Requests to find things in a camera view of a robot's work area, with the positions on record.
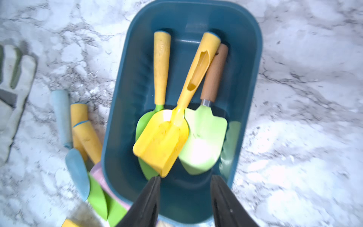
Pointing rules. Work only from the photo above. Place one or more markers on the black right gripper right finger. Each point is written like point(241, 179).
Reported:
point(227, 210)

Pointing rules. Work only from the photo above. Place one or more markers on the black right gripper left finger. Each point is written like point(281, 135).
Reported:
point(144, 211)

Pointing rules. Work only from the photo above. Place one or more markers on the green shovel wooden handle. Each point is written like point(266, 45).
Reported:
point(207, 131)

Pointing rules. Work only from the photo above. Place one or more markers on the teal plastic storage box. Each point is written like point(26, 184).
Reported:
point(185, 199)

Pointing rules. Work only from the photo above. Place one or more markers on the yellow plastic scoop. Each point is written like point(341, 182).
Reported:
point(69, 223)

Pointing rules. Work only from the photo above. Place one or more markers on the light blue trowel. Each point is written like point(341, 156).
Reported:
point(74, 161)

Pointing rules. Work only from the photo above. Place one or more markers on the white and grey garden glove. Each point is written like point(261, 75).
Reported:
point(17, 75)

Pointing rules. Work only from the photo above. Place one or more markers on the blue shovel wooden handle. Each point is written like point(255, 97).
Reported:
point(84, 215)

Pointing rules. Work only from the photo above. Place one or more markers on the purple shovel pink handle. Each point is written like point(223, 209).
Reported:
point(105, 181)

